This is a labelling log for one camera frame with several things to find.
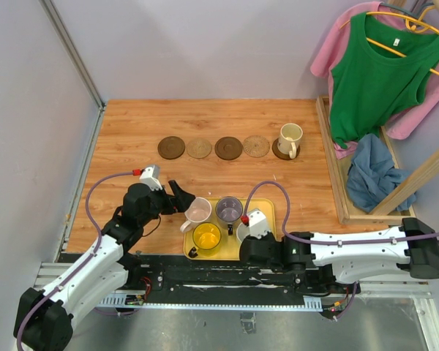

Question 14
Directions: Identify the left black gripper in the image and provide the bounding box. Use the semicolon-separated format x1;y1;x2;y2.
139;180;195;227

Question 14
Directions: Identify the white cup green handle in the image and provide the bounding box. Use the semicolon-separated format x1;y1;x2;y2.
236;224;249;243

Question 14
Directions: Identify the dark wooden coaster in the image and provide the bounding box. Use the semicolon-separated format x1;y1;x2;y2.
272;137;300;160
214;136;243;161
157;136;185;160

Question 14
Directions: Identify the woven rattan coaster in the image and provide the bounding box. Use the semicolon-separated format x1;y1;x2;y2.
242;135;270;158
187;138;212;159

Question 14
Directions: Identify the cream plastic cup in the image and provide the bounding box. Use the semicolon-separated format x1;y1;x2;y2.
277;123;304;159

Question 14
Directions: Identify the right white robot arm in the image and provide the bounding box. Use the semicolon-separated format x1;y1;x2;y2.
239;217;439;293

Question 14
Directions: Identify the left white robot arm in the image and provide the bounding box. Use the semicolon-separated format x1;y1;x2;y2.
13;181;195;350

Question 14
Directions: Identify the pink plastic cup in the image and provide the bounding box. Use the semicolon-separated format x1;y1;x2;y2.
180;197;212;233

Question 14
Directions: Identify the yellow transparent cup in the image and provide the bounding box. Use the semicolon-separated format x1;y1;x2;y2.
187;222;222;259

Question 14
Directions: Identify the purple plastic cup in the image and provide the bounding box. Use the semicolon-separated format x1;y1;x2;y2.
215;196;243;236

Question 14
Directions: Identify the yellow plastic tray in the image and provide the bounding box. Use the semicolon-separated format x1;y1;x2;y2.
183;198;277;261

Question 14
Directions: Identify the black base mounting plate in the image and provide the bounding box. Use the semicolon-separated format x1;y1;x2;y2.
113;254;360;307

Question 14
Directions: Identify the blue crumpled cloth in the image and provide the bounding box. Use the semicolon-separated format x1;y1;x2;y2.
346;134;411;213

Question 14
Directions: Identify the green tank top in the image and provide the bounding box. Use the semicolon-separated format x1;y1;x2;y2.
330;12;439;149

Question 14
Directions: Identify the pink t-shirt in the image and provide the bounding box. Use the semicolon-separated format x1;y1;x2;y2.
310;1;439;159

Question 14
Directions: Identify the yellow clothes hanger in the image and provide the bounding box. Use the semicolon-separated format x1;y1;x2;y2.
339;4;439;82

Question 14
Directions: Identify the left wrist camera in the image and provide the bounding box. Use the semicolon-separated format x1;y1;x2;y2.
132;165;163;191

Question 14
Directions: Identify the wooden clothes rack frame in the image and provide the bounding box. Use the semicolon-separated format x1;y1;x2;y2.
310;1;439;225

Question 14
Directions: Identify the aluminium rail frame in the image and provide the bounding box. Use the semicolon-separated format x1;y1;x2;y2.
12;261;439;351

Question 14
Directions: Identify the aluminium corner post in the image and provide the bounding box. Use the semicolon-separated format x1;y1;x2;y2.
39;0;106;110

